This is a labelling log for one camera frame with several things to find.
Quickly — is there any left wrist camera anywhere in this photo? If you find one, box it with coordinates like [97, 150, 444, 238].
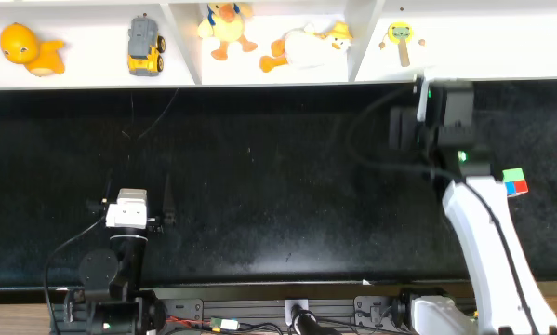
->
[104, 187, 149, 230]

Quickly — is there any yellow plush duck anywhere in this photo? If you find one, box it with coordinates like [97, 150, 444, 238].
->
[196, 2, 259, 62]

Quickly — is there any many-coloured puzzle cube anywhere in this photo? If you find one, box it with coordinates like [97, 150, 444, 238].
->
[501, 167, 530, 198]

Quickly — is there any white plush duck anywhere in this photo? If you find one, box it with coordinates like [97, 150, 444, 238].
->
[258, 20, 353, 74]

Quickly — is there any yellow rattle drum toy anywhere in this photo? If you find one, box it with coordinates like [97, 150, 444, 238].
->
[378, 21, 427, 68]

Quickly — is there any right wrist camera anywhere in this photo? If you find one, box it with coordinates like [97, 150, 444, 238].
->
[416, 77, 431, 123]

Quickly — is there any black cable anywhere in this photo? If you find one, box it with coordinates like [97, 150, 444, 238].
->
[43, 214, 108, 335]
[344, 83, 539, 335]

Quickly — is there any grey and yellow toy truck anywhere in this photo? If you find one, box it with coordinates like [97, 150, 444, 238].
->
[126, 15, 166, 77]

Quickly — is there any mounting rail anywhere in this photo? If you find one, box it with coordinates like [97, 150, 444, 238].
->
[49, 287, 482, 335]

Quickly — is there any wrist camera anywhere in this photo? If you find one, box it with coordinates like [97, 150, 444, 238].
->
[104, 187, 149, 230]
[416, 77, 431, 123]

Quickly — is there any orange rubber dinosaur toy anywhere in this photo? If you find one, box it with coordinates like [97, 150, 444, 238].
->
[0, 21, 67, 78]

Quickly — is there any white shelf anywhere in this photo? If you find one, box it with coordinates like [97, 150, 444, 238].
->
[0, 0, 557, 90]

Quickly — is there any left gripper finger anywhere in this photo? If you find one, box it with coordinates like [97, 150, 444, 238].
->
[102, 170, 118, 206]
[163, 172, 177, 228]

